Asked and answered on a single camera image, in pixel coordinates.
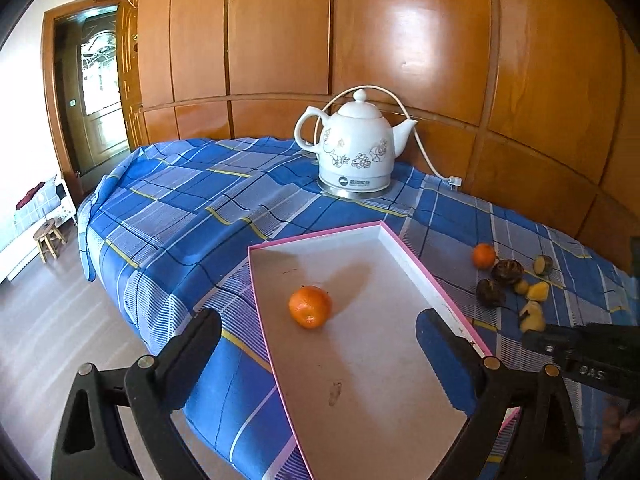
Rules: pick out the small orange mandarin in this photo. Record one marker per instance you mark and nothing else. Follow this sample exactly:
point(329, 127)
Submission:
point(484, 256)

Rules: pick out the small yellow round fruit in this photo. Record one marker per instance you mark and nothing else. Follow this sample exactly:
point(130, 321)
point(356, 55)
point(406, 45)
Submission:
point(521, 287)

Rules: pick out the dark brown dried fruit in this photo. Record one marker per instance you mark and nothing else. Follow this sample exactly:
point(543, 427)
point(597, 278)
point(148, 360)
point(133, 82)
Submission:
point(507, 272)

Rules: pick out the white ceramic electric kettle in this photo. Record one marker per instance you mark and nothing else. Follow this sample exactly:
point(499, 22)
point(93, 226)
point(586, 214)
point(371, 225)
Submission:
point(356, 147)

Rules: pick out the white sofa with cushions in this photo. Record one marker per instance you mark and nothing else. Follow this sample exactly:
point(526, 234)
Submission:
point(18, 247)

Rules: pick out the small wooden stool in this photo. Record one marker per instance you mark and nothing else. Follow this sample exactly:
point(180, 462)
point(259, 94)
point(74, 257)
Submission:
point(47, 237)

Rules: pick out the pale yellow fruit piece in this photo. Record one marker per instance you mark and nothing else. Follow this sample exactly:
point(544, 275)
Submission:
point(532, 309)

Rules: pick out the large orange mandarin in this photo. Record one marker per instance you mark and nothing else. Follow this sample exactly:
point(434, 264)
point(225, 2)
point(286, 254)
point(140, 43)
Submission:
point(310, 307)

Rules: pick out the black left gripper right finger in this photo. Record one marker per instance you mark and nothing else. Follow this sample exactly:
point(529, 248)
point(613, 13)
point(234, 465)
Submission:
point(457, 365)

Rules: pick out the dark brown round fruit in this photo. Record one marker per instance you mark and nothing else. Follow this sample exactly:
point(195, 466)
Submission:
point(490, 294)

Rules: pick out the person's right hand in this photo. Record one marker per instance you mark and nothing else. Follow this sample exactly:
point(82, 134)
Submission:
point(617, 423)

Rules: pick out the small tan round fruit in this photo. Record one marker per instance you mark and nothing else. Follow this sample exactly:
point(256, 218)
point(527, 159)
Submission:
point(532, 323)

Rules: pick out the blue plaid tablecloth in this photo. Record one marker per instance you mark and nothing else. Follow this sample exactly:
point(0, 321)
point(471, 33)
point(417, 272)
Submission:
point(167, 233)

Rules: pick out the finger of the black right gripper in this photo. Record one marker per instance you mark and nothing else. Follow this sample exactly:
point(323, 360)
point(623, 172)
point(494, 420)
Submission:
point(562, 344)

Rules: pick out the cut log-shaped vegetable piece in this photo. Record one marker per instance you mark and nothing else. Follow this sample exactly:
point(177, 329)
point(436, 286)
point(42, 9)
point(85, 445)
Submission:
point(543, 265)

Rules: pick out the yellow fruit chunk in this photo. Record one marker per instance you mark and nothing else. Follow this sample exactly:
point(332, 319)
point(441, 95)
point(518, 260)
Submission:
point(538, 292)

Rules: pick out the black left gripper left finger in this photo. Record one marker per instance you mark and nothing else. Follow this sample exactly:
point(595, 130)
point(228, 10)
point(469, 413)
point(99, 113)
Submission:
point(183, 359)

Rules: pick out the wooden door with glass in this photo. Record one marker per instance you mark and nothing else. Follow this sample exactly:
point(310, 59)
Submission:
point(81, 90)

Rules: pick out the white tray with pink rim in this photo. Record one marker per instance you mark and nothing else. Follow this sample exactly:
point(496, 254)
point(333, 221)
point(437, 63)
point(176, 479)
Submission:
point(361, 398)

